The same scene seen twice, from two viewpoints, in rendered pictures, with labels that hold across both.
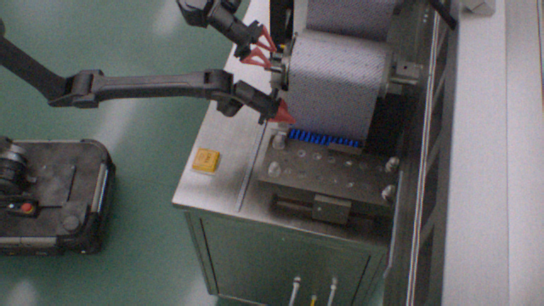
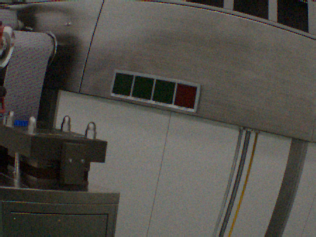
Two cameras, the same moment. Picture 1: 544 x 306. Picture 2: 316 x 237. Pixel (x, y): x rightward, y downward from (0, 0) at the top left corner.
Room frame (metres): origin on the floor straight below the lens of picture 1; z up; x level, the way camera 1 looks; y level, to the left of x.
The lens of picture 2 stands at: (-0.02, 1.76, 1.23)
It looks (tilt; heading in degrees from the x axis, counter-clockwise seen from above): 3 degrees down; 285
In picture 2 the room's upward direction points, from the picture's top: 10 degrees clockwise
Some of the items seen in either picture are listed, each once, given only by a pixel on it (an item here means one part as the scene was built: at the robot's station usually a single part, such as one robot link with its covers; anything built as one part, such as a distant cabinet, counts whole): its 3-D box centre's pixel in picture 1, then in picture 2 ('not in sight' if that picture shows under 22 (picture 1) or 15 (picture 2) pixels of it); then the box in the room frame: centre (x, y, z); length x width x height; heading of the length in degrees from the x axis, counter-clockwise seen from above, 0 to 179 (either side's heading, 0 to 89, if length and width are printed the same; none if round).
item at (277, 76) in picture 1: (280, 95); not in sight; (1.05, -0.02, 1.05); 0.06 x 0.05 x 0.31; 77
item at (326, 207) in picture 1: (331, 210); (73, 163); (0.70, -0.16, 0.96); 0.10 x 0.03 x 0.11; 77
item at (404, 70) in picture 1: (407, 70); not in sight; (0.94, -0.35, 1.28); 0.06 x 0.05 x 0.02; 77
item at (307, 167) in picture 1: (332, 175); (48, 142); (0.79, -0.17, 1.00); 0.40 x 0.16 x 0.06; 77
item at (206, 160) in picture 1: (206, 160); not in sight; (0.90, 0.21, 0.91); 0.07 x 0.07 x 0.02; 77
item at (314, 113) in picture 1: (328, 118); (20, 98); (0.92, -0.16, 1.11); 0.23 x 0.01 x 0.18; 77
